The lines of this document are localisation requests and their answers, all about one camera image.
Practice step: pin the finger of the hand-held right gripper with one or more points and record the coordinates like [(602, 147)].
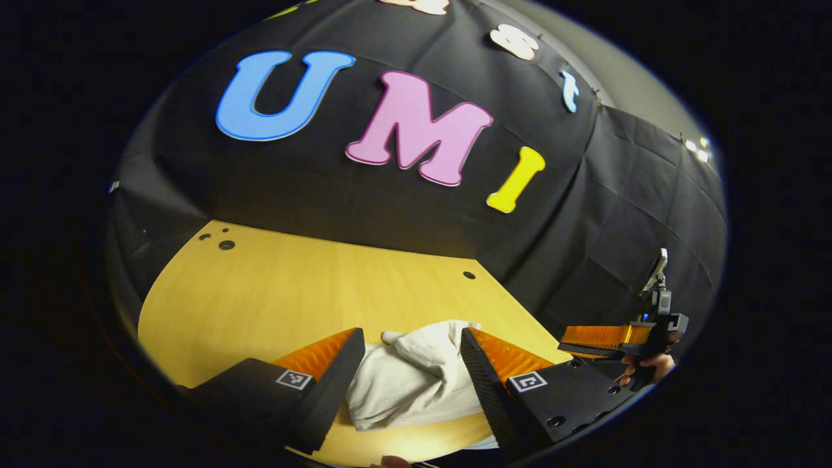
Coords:
[(598, 351), (604, 334)]

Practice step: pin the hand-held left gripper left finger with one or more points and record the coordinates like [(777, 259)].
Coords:
[(331, 396)]

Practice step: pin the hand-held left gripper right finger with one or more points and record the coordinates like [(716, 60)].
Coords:
[(494, 396)]

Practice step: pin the white jeans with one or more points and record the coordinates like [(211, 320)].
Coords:
[(409, 377)]

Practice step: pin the small ceiling light panel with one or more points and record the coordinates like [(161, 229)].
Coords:
[(699, 148)]

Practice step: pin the black backdrop cloth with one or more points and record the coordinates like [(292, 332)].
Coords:
[(390, 208)]

